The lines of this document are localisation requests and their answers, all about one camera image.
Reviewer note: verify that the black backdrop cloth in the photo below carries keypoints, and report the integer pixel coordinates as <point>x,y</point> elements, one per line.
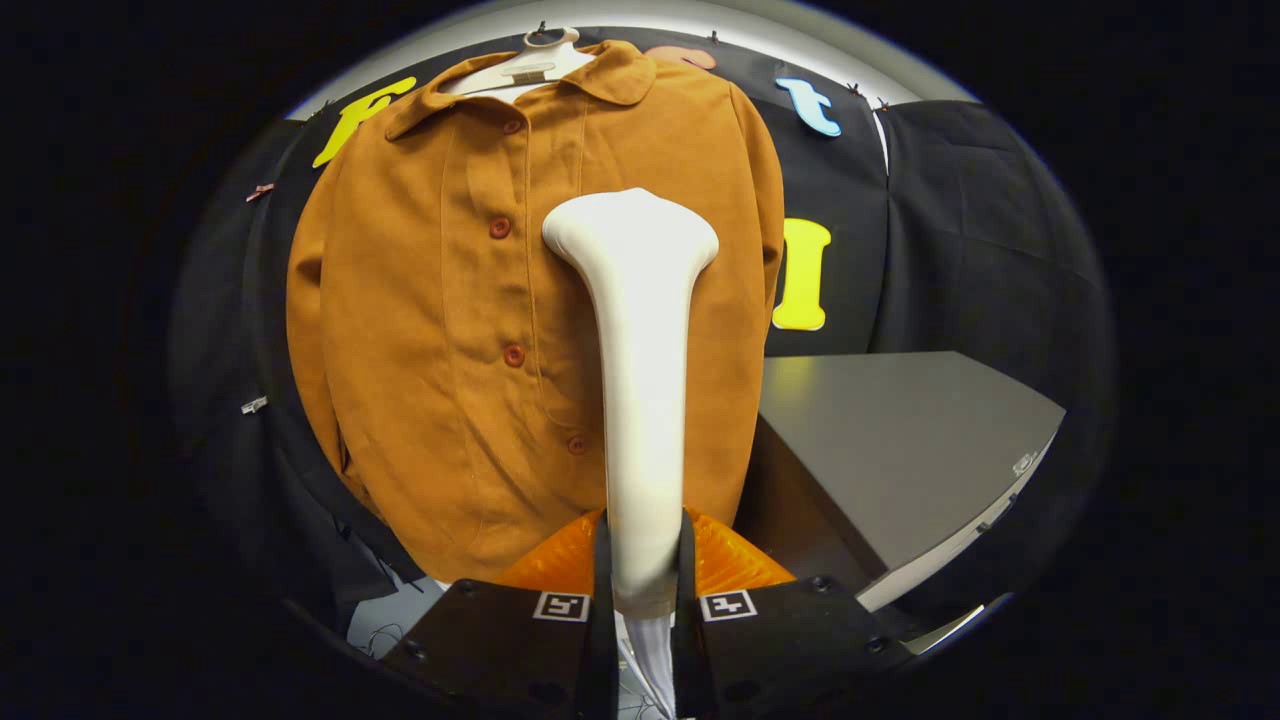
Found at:
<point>960,240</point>

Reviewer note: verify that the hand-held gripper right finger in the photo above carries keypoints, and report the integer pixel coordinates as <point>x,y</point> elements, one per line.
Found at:
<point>685,650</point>

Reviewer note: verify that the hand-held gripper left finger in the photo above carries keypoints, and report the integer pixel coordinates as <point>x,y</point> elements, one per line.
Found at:
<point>603,640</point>

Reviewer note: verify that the orange button-up shirt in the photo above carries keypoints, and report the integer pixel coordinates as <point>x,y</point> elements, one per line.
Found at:
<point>420,350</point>

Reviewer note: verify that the white clothes hanger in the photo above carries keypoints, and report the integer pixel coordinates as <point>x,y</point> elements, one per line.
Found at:
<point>530,68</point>

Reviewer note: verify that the small reddish clip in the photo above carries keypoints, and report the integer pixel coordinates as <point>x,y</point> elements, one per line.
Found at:
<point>260,191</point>

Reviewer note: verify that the white garment steamer head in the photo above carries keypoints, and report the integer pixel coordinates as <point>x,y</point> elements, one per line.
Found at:
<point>640,380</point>

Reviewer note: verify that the grey drawer cabinet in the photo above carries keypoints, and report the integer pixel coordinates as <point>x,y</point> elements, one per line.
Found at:
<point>900,440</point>

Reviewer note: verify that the small white clip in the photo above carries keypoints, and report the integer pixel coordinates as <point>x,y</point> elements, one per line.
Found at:
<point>254,405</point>

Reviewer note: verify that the white flat sheet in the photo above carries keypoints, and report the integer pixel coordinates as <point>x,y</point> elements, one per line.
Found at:
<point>945,628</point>

